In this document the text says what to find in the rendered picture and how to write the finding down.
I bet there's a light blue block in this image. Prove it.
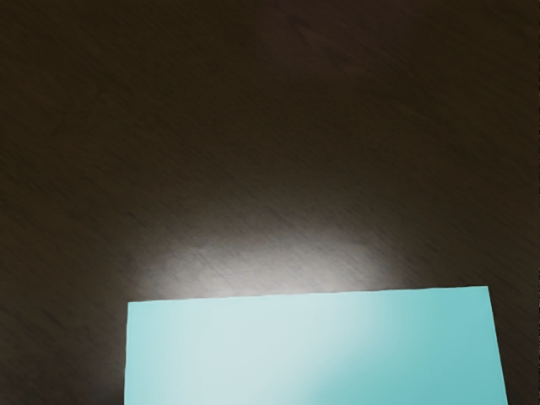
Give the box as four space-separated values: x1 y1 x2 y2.
123 285 509 405

